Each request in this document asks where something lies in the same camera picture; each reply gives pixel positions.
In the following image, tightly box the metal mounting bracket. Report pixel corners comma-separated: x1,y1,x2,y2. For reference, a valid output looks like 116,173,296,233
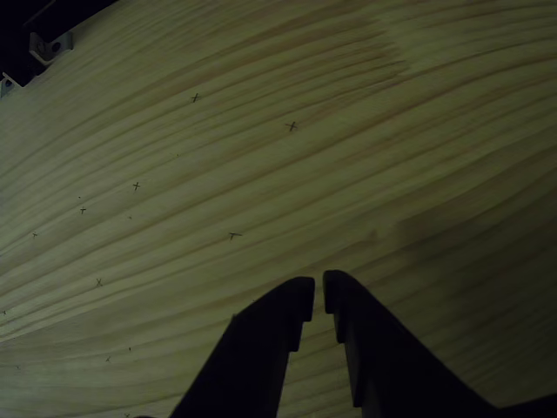
0,30,74,100

